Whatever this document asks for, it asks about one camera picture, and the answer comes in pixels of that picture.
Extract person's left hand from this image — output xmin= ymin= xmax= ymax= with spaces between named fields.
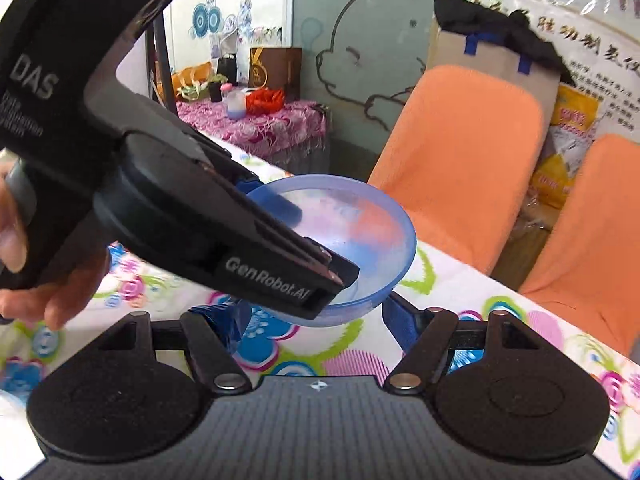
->
xmin=0 ymin=157 xmax=109 ymax=332

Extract orange chair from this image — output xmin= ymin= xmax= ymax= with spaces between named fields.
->
xmin=519 ymin=133 xmax=640 ymax=358
xmin=367 ymin=64 xmax=546 ymax=276

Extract translucent blue plastic bowl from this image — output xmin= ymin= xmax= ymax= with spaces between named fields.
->
xmin=245 ymin=174 xmax=417 ymax=328

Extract pink patterned table cover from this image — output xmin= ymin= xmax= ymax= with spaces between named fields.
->
xmin=175 ymin=99 xmax=331 ymax=173

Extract frosted glass door cat drawing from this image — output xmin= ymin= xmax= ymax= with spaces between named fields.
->
xmin=292 ymin=0 xmax=438 ymax=171

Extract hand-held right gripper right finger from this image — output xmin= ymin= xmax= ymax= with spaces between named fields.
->
xmin=381 ymin=291 xmax=543 ymax=393

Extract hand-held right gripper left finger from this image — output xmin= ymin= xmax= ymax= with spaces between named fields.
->
xmin=95 ymin=300 xmax=253 ymax=395

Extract red plastic bag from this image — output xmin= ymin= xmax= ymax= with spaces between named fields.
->
xmin=245 ymin=87 xmax=286 ymax=116

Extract brown paper bag blue handles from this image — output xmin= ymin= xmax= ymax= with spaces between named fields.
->
xmin=426 ymin=27 xmax=563 ymax=126

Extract orange bag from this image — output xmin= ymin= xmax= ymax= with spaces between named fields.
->
xmin=170 ymin=61 xmax=213 ymax=98

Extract wall poster with large characters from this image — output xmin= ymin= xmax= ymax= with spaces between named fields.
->
xmin=450 ymin=0 xmax=640 ymax=133

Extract black cloth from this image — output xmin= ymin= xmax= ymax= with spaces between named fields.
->
xmin=433 ymin=0 xmax=573 ymax=83

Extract small bottle with pink cap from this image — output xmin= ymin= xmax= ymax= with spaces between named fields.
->
xmin=226 ymin=85 xmax=247 ymax=121

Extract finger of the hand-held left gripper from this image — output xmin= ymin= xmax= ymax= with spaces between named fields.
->
xmin=197 ymin=180 xmax=361 ymax=322
xmin=172 ymin=122 xmax=303 ymax=228

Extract yellow plastic bag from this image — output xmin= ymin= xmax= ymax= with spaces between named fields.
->
xmin=530 ymin=82 xmax=601 ymax=211

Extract blue circular wall decals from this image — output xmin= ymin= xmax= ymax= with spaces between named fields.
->
xmin=189 ymin=0 xmax=253 ymax=42

